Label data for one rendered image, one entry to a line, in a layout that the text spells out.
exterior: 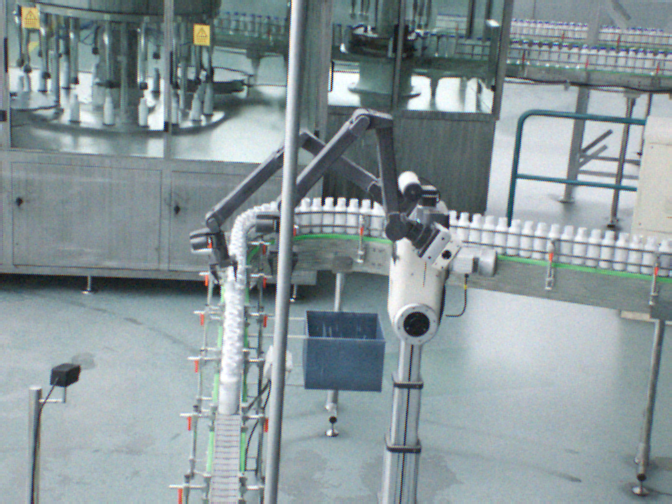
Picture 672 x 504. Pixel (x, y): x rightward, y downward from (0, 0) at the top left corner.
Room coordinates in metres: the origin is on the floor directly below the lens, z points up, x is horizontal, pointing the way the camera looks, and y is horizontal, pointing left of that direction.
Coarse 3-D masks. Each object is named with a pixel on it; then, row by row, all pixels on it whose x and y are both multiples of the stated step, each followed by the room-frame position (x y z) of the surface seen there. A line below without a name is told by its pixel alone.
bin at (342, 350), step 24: (312, 312) 5.04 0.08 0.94; (336, 312) 5.05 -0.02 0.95; (264, 336) 4.77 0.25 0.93; (288, 336) 4.78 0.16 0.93; (312, 336) 5.04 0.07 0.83; (336, 336) 5.05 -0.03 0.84; (360, 336) 5.06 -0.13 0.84; (384, 336) 4.80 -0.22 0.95; (312, 360) 4.74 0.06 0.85; (336, 360) 4.74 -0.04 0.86; (360, 360) 4.75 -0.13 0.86; (264, 384) 4.77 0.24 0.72; (288, 384) 4.78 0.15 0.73; (312, 384) 4.74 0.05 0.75; (336, 384) 4.74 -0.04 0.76; (360, 384) 4.75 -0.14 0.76
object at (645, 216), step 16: (656, 128) 8.11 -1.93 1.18; (656, 144) 7.89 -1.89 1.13; (656, 160) 7.89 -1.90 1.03; (640, 176) 7.90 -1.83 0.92; (656, 176) 7.88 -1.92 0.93; (640, 192) 7.90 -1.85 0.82; (656, 192) 7.88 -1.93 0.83; (640, 208) 7.90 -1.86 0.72; (656, 208) 7.88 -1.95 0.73; (640, 224) 7.89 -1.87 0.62; (656, 224) 7.87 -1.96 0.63; (656, 240) 7.87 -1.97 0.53
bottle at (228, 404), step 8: (232, 368) 3.89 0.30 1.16; (224, 376) 3.89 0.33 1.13; (232, 376) 3.88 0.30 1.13; (224, 384) 3.88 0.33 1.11; (232, 384) 3.87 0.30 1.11; (224, 392) 3.87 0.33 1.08; (232, 392) 3.87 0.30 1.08; (224, 400) 3.87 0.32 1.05; (232, 400) 3.88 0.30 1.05; (224, 408) 3.87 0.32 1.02; (232, 408) 3.88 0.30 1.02
